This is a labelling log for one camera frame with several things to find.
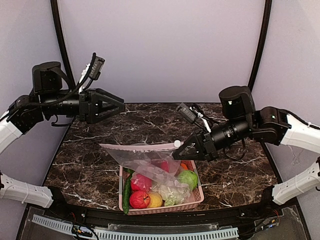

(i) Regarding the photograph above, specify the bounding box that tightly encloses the white cable duct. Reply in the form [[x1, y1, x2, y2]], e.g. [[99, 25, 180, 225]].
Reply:
[[31, 214, 239, 240]]

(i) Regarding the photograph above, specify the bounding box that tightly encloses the yellow fruit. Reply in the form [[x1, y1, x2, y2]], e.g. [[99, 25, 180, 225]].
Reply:
[[147, 191, 163, 208]]

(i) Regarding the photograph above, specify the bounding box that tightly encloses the black front rail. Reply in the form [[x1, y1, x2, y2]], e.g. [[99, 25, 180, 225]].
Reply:
[[45, 203, 274, 231]]

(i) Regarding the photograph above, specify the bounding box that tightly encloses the red apple front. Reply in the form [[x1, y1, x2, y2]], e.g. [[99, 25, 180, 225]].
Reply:
[[129, 190, 150, 209]]

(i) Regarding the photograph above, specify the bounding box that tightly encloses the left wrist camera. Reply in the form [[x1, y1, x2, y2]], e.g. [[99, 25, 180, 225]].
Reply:
[[79, 52, 105, 90]]

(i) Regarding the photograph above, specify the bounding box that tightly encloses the red ball fruit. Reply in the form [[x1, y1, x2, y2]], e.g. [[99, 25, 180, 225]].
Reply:
[[154, 159, 181, 177]]

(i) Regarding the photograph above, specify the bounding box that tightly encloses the pale green cabbage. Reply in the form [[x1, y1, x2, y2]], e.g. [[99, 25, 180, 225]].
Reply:
[[151, 177, 192, 207]]

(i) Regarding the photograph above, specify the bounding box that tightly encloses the green apple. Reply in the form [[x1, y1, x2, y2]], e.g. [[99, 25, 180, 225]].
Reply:
[[176, 170, 198, 191]]

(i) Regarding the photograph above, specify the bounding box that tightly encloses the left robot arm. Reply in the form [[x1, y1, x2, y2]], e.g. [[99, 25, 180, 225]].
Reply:
[[0, 56, 125, 152]]

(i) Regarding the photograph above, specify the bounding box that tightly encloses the green cucumber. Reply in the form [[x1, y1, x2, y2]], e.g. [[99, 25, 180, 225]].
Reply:
[[122, 168, 134, 215]]

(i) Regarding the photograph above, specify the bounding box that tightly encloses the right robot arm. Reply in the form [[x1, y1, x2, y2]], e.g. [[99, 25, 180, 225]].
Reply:
[[172, 86, 320, 205]]

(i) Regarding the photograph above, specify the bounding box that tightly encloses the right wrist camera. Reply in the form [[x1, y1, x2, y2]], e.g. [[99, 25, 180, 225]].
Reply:
[[176, 102, 212, 133]]

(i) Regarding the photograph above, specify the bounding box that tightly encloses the orange fruit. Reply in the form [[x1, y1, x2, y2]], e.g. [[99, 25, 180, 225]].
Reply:
[[180, 163, 188, 171]]

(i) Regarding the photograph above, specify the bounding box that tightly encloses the black frame post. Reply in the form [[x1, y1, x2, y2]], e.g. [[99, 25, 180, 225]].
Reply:
[[50, 0, 76, 88], [247, 0, 273, 92]]

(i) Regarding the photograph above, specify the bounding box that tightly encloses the pink plastic basket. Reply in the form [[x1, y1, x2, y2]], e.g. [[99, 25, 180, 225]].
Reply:
[[118, 166, 205, 216]]

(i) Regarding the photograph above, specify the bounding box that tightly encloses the black right frame post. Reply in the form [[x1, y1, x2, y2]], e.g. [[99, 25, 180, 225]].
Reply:
[[247, 0, 273, 92]]

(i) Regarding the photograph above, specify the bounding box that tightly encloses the red fruit middle left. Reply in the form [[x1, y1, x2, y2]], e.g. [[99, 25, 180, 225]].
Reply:
[[130, 173, 152, 192]]

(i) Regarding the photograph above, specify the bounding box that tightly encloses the clear zip top bag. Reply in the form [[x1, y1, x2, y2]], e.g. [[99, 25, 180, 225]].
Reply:
[[98, 140, 192, 198]]

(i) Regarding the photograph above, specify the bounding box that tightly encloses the black left frame post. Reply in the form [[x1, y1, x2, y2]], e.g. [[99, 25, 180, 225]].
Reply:
[[50, 0, 76, 88]]

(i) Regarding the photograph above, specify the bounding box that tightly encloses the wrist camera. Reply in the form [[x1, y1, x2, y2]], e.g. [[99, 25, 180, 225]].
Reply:
[[176, 102, 212, 133], [79, 52, 105, 90]]

